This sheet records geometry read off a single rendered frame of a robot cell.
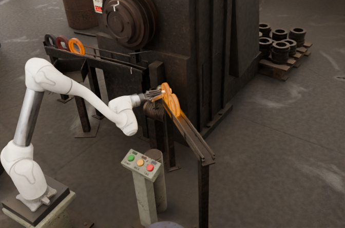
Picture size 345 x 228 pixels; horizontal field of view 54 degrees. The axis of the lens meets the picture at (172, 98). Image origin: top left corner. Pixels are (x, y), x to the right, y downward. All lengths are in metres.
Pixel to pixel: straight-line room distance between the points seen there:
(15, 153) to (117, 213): 0.85
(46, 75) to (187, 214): 1.37
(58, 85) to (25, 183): 0.60
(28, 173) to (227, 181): 1.46
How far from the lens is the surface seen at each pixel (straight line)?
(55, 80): 1.96
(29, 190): 2.21
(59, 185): 2.37
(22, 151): 2.29
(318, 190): 2.85
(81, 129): 3.41
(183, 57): 2.56
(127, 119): 2.21
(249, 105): 3.56
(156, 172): 2.03
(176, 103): 2.23
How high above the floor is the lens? 2.06
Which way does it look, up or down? 34 degrees down
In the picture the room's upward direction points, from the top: 4 degrees counter-clockwise
